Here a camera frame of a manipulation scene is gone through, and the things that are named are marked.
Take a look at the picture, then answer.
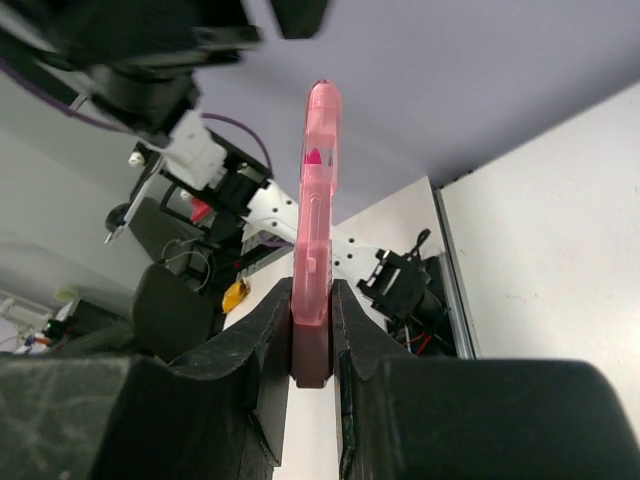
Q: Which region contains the pink highlighter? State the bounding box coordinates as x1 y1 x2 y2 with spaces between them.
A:
290 79 342 389

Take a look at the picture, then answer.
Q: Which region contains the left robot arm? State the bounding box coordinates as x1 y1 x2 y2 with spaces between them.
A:
1 1 445 325

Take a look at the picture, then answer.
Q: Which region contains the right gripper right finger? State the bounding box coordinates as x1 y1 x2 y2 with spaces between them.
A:
332 280 639 479

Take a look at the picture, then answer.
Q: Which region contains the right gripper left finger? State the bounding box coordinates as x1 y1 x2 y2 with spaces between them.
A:
1 278 292 479

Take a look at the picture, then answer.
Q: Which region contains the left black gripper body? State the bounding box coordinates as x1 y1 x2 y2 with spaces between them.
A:
49 0 331 71

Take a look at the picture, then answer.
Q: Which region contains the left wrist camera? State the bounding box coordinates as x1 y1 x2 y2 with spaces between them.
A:
142 110 227 190

